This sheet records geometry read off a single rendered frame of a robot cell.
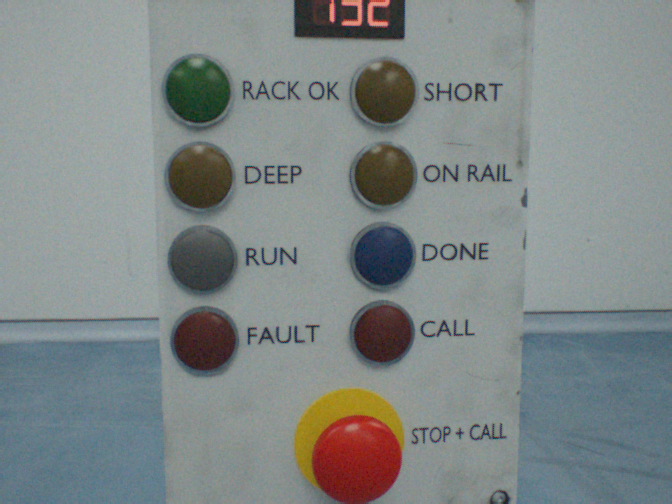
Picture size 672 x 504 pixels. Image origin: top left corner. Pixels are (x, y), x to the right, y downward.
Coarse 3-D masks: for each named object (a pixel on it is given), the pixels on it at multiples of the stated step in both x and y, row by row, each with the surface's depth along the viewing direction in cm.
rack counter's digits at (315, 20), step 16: (320, 0) 32; (336, 0) 32; (352, 0) 32; (368, 0) 32; (384, 0) 32; (320, 16) 32; (336, 16) 32; (352, 16) 32; (368, 16) 32; (384, 16) 32
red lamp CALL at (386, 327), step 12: (372, 312) 34; (384, 312) 34; (396, 312) 34; (360, 324) 34; (372, 324) 34; (384, 324) 34; (396, 324) 34; (408, 324) 34; (360, 336) 34; (372, 336) 34; (384, 336) 34; (396, 336) 34; (408, 336) 34; (360, 348) 34; (372, 348) 34; (384, 348) 34; (396, 348) 34; (372, 360) 34; (384, 360) 34
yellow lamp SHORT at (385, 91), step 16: (384, 64) 32; (368, 80) 32; (384, 80) 32; (400, 80) 32; (368, 96) 32; (384, 96) 32; (400, 96) 33; (368, 112) 33; (384, 112) 33; (400, 112) 33
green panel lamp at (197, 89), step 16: (192, 64) 31; (208, 64) 31; (176, 80) 31; (192, 80) 31; (208, 80) 31; (224, 80) 31; (176, 96) 31; (192, 96) 31; (208, 96) 31; (224, 96) 31; (176, 112) 31; (192, 112) 31; (208, 112) 31
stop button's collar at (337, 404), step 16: (320, 400) 35; (336, 400) 35; (352, 400) 35; (368, 400) 35; (384, 400) 35; (304, 416) 35; (320, 416) 35; (336, 416) 35; (384, 416) 35; (304, 432) 35; (320, 432) 35; (400, 432) 35; (448, 432) 36; (304, 448) 35; (304, 464) 35
